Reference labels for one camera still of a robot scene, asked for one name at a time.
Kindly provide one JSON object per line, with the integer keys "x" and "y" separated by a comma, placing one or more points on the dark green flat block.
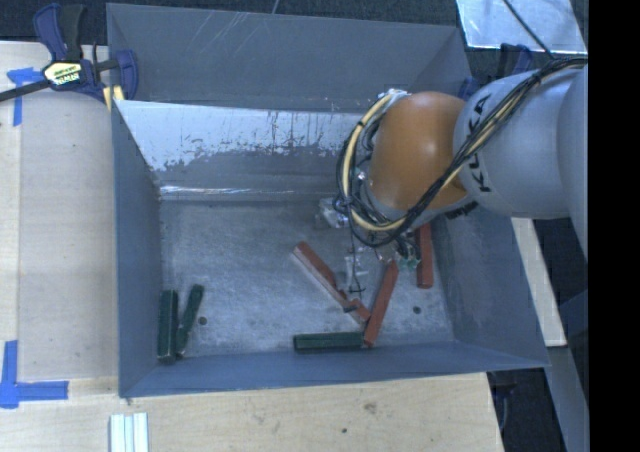
{"x": 327, "y": 341}
{"x": 191, "y": 312}
{"x": 167, "y": 325}

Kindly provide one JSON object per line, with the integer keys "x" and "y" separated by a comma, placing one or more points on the pale wood board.
{"x": 65, "y": 240}

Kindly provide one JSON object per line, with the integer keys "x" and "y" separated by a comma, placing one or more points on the clear glass thing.
{"x": 334, "y": 214}

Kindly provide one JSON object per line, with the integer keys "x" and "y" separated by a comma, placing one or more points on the red-brown flat block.
{"x": 382, "y": 305}
{"x": 320, "y": 267}
{"x": 425, "y": 265}

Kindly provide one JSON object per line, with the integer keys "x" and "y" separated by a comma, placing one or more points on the grey metal bin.
{"x": 260, "y": 260}

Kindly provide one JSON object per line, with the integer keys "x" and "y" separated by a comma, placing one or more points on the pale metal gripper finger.
{"x": 350, "y": 270}
{"x": 363, "y": 277}

